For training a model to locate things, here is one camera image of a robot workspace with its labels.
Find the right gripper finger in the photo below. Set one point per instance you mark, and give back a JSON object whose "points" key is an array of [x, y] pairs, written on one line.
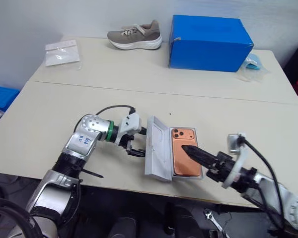
{"points": [[201, 160], [198, 151]]}

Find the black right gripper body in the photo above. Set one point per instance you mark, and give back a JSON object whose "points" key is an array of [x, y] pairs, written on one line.
{"points": [[219, 168]]}

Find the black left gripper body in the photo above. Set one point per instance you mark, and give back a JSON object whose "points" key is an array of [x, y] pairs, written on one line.
{"points": [[129, 142]]}

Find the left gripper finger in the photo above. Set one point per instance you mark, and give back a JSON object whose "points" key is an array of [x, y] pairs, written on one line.
{"points": [[136, 153], [142, 131]]}

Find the orange smartphone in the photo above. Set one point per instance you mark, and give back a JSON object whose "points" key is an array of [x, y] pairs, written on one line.
{"points": [[185, 153]]}

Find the white phone box lid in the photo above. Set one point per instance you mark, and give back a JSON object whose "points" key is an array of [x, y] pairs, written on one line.
{"points": [[157, 148]]}

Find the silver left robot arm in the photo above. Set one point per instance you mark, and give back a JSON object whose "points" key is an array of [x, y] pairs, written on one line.
{"points": [[74, 148]]}

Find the phone box base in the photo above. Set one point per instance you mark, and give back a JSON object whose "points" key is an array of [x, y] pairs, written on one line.
{"points": [[200, 138]]}

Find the blue cardboard shoe box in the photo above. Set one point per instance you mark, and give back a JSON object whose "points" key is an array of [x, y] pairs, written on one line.
{"points": [[208, 47]]}

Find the black zip tie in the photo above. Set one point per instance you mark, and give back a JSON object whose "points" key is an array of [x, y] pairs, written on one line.
{"points": [[93, 174]]}

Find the silver adjustable wrench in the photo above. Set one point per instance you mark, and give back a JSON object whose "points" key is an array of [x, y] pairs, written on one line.
{"points": [[214, 220]]}

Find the taupe sneaker white sole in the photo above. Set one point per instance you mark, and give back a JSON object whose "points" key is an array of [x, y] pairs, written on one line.
{"points": [[136, 37]]}

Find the clear bag with blue item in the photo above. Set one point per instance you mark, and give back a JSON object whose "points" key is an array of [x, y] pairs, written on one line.
{"points": [[253, 65]]}

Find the white plastic zip bag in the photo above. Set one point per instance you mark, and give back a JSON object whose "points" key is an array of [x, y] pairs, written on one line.
{"points": [[62, 53]]}

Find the black chair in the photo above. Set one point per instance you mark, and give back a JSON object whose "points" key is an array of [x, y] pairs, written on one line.
{"points": [[296, 62]]}

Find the blue plastic crate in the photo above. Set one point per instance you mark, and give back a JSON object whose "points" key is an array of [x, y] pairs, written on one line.
{"points": [[1, 95]]}

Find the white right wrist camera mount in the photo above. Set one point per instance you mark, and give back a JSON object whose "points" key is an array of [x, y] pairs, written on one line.
{"points": [[234, 171]]}

